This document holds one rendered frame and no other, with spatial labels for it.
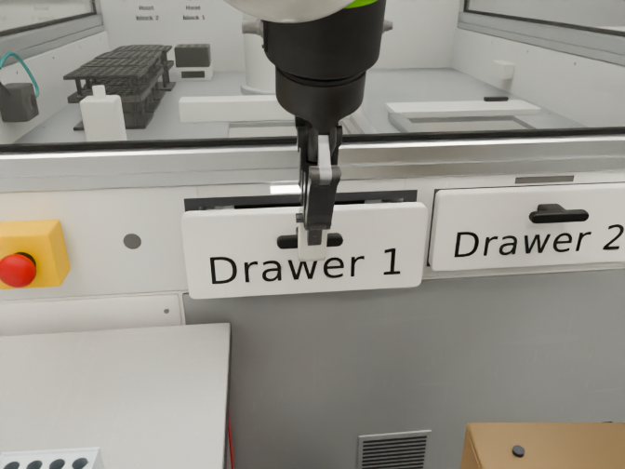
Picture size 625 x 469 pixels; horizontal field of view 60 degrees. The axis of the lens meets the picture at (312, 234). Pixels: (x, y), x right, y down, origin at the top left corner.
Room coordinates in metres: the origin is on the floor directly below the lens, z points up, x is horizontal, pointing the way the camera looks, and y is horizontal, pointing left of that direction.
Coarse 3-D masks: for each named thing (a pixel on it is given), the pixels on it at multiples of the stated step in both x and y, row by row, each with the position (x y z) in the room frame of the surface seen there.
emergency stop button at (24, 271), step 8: (8, 256) 0.53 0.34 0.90; (16, 256) 0.53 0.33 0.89; (24, 256) 0.53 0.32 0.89; (0, 264) 0.52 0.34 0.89; (8, 264) 0.52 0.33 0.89; (16, 264) 0.52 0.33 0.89; (24, 264) 0.53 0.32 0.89; (32, 264) 0.53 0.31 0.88; (0, 272) 0.52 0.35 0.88; (8, 272) 0.52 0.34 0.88; (16, 272) 0.52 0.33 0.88; (24, 272) 0.52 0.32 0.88; (32, 272) 0.53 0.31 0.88; (8, 280) 0.52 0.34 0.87; (16, 280) 0.52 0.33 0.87; (24, 280) 0.52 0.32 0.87; (32, 280) 0.53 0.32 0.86
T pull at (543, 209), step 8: (544, 208) 0.63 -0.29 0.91; (552, 208) 0.63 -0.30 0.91; (560, 208) 0.63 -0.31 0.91; (536, 216) 0.61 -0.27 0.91; (544, 216) 0.61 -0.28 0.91; (552, 216) 0.61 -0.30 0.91; (560, 216) 0.61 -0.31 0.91; (568, 216) 0.61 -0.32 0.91; (576, 216) 0.61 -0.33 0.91; (584, 216) 0.61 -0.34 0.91
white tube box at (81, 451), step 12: (0, 456) 0.34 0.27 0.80; (12, 456) 0.34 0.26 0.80; (24, 456) 0.34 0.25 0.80; (36, 456) 0.34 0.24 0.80; (48, 456) 0.34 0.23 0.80; (60, 456) 0.34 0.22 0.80; (72, 456) 0.34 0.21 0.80; (84, 456) 0.34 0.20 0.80; (96, 456) 0.34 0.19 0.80; (0, 468) 0.33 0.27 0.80; (12, 468) 0.34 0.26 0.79; (24, 468) 0.33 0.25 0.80; (36, 468) 0.34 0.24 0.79; (48, 468) 0.33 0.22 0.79; (60, 468) 0.34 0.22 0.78; (72, 468) 0.33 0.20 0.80; (84, 468) 0.33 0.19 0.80; (96, 468) 0.33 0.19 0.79
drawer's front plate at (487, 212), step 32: (448, 192) 0.64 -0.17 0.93; (480, 192) 0.64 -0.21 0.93; (512, 192) 0.64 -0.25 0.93; (544, 192) 0.64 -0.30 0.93; (576, 192) 0.65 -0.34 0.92; (608, 192) 0.65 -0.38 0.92; (448, 224) 0.63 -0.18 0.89; (480, 224) 0.64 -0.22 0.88; (512, 224) 0.64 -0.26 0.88; (544, 224) 0.65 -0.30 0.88; (576, 224) 0.65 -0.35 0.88; (608, 224) 0.66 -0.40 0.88; (448, 256) 0.63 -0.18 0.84; (480, 256) 0.64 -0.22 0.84; (512, 256) 0.64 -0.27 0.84; (544, 256) 0.65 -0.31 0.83; (576, 256) 0.65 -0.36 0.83; (608, 256) 0.66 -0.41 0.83
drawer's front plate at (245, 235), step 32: (192, 224) 0.56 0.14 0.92; (224, 224) 0.57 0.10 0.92; (256, 224) 0.57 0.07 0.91; (288, 224) 0.57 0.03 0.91; (352, 224) 0.58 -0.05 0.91; (384, 224) 0.59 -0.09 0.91; (416, 224) 0.59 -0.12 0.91; (192, 256) 0.56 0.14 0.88; (224, 256) 0.57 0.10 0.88; (256, 256) 0.57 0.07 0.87; (288, 256) 0.57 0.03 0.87; (352, 256) 0.58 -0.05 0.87; (384, 256) 0.59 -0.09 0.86; (416, 256) 0.59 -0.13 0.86; (192, 288) 0.56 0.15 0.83; (224, 288) 0.57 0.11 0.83; (256, 288) 0.57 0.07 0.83; (288, 288) 0.57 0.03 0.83; (320, 288) 0.58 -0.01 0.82; (352, 288) 0.58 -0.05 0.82
